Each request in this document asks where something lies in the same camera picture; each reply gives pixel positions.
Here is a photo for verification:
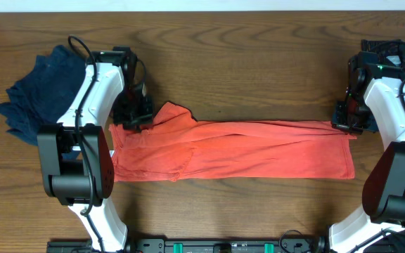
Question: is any red soccer t-shirt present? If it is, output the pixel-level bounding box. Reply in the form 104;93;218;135
109;103;354;181

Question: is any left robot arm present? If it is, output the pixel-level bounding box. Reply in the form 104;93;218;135
37;46;153;252

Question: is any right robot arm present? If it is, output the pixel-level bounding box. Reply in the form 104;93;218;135
319;41;405;252

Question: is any folded navy blue shirt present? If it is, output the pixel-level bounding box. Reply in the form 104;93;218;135
0;45;86;145

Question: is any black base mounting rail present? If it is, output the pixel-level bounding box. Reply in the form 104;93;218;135
46;230;330;253

